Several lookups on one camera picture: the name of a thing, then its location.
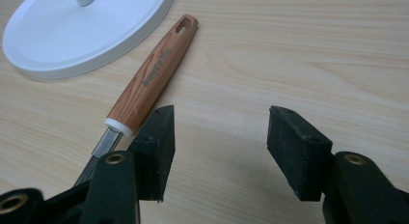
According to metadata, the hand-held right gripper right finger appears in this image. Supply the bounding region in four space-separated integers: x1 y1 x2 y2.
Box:
266 105 409 224

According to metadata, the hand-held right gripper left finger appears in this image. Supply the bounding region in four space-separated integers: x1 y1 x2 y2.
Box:
79 104 177 224

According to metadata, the whisk with brown handle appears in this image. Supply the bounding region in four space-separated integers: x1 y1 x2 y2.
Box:
73 14 200 187

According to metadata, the white utensil rack stand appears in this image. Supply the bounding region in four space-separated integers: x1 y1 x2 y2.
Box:
1 0 177 81

